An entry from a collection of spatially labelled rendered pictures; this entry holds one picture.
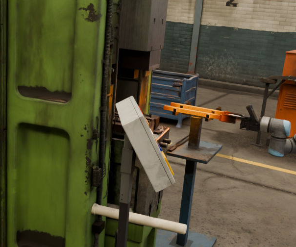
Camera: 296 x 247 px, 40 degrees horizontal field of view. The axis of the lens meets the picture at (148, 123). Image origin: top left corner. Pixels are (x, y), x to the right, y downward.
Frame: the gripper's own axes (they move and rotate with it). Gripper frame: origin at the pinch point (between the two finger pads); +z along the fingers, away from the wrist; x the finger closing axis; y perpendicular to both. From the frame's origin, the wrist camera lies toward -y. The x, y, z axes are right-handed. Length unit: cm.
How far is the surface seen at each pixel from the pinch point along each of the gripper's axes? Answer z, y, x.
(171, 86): 156, 40, 300
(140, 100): 46, -6, -32
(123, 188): 12, 12, -113
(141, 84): 46, -16, -33
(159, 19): 28, -53, -56
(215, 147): 8.1, 26.4, 10.2
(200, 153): 12.6, 26.4, -7.6
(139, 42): 30, -42, -72
